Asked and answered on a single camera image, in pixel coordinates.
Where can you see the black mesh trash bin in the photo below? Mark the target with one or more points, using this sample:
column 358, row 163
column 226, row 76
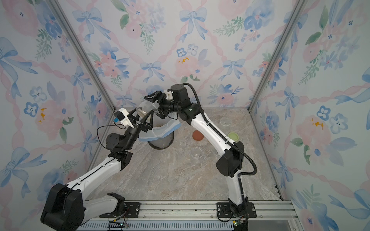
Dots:
column 162, row 143

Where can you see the aluminium front rail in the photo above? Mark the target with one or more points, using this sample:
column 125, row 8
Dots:
column 199, row 216

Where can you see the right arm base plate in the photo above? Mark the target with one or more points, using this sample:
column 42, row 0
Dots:
column 236, row 210

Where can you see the glass jar with rice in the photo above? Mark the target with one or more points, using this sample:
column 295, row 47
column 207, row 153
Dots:
column 196, row 153

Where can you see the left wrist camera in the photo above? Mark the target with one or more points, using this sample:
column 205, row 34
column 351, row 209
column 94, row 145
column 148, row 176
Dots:
column 121, row 117

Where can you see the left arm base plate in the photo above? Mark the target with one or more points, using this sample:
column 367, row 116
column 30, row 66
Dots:
column 128, row 210

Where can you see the white trash bag liner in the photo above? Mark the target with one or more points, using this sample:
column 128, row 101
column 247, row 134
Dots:
column 161, row 129

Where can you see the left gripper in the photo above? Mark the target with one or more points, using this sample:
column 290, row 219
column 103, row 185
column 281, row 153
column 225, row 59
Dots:
column 143, row 127

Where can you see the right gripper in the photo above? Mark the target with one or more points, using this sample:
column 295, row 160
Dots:
column 164, row 112

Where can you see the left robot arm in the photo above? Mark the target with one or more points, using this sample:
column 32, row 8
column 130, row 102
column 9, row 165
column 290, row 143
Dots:
column 67, row 207

